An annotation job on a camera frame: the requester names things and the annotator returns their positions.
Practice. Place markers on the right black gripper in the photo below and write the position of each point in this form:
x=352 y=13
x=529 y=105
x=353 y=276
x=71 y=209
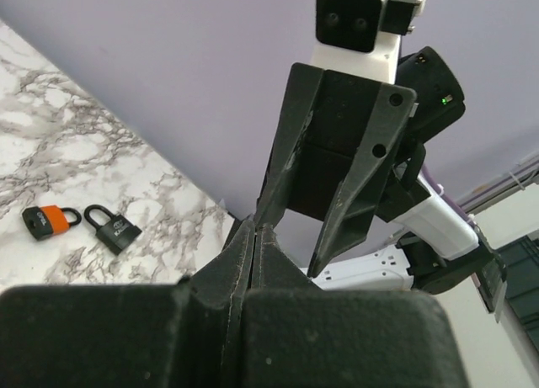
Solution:
x=334 y=145

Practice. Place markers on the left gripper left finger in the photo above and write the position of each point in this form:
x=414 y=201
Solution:
x=186 y=334

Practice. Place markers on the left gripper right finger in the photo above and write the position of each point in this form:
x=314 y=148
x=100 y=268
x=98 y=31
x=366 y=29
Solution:
x=297 y=335

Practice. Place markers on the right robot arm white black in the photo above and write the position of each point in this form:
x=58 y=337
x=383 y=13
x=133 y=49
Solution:
x=419 y=239

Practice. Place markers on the black padlock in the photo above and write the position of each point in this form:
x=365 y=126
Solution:
x=117 y=234

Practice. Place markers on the orange padlock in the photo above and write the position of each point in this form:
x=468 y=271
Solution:
x=49 y=221

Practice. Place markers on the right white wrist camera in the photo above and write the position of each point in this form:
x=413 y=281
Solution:
x=363 y=37

